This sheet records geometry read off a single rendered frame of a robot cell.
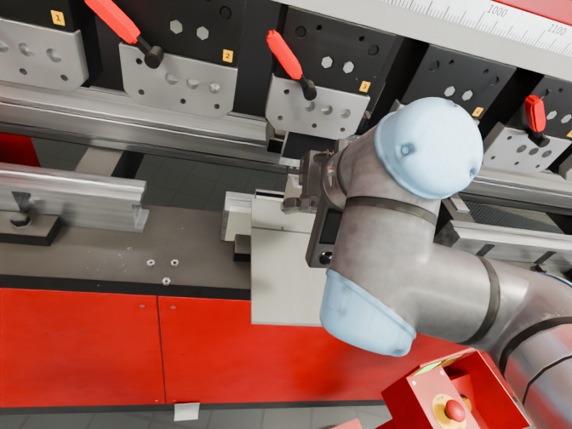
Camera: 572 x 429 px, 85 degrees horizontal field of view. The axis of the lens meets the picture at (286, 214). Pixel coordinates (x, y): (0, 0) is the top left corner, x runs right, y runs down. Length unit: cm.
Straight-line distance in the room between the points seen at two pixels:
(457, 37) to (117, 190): 62
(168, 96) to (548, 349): 49
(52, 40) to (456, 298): 52
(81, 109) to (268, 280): 62
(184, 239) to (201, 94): 33
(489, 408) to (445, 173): 77
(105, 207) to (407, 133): 58
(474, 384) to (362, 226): 75
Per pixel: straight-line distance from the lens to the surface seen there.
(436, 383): 84
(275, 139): 79
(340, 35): 48
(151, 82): 50
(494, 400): 93
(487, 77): 59
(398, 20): 50
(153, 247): 70
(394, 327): 24
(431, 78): 54
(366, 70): 50
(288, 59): 43
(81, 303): 75
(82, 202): 70
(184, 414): 145
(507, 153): 70
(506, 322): 29
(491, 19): 55
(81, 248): 72
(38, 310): 81
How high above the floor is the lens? 142
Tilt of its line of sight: 42 degrees down
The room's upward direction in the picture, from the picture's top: 19 degrees clockwise
